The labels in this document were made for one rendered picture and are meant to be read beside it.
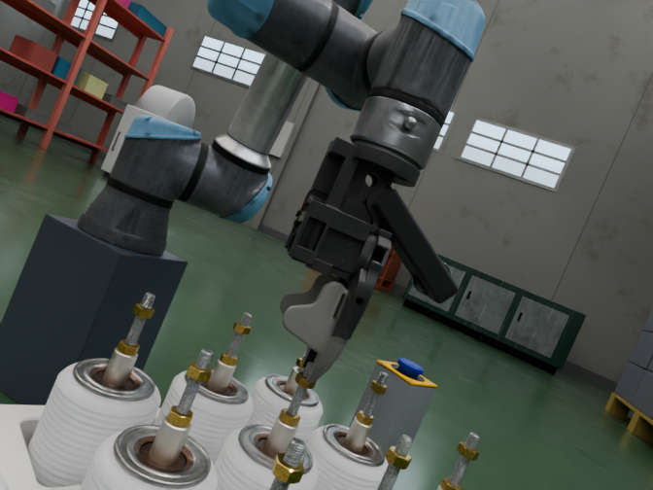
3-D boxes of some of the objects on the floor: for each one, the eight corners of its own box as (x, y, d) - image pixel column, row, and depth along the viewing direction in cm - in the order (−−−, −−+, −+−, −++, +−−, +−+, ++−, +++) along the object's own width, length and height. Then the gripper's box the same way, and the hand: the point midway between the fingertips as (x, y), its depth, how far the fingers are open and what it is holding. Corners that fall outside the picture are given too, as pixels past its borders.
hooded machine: (134, 191, 550) (178, 86, 546) (95, 172, 568) (137, 71, 565) (169, 200, 613) (208, 107, 610) (133, 185, 632) (171, 93, 628)
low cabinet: (538, 357, 655) (560, 309, 652) (559, 378, 492) (587, 315, 490) (416, 301, 713) (435, 258, 710) (397, 303, 550) (423, 247, 548)
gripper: (326, 143, 48) (245, 333, 49) (345, 126, 37) (241, 371, 38) (400, 177, 50) (321, 362, 50) (439, 171, 39) (337, 406, 39)
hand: (320, 364), depth 45 cm, fingers open, 3 cm apart
